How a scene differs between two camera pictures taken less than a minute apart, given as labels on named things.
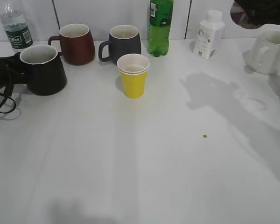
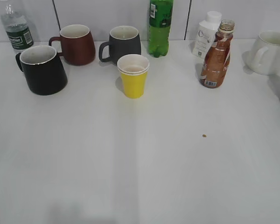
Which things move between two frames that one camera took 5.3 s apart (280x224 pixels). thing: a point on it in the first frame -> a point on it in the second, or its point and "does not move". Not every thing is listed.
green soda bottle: x=160 y=14 does not move
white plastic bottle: x=210 y=35 does not move
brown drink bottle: x=239 y=18 -> x=214 y=67
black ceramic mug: x=43 y=68 does not move
